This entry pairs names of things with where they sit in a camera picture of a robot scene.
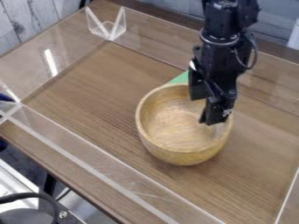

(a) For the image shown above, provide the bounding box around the black metal bracket with screw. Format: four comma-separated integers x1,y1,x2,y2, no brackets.
34,192,87,224

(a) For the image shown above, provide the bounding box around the green rectangular block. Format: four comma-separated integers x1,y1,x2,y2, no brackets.
169,71,189,84

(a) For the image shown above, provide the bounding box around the light wooden bowl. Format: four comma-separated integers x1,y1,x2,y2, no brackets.
135,83,234,166

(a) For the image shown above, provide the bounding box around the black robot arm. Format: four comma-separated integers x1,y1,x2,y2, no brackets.
189,0,261,125

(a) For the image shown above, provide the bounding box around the black cable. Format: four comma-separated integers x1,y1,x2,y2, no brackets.
0,192,61,224

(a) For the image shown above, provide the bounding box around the black table leg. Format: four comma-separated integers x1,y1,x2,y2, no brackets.
43,174,58,196

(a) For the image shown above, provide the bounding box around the clear acrylic tray enclosure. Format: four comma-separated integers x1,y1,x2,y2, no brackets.
0,1,299,224

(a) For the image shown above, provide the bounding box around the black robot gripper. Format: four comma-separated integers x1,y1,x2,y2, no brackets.
189,38,254,126

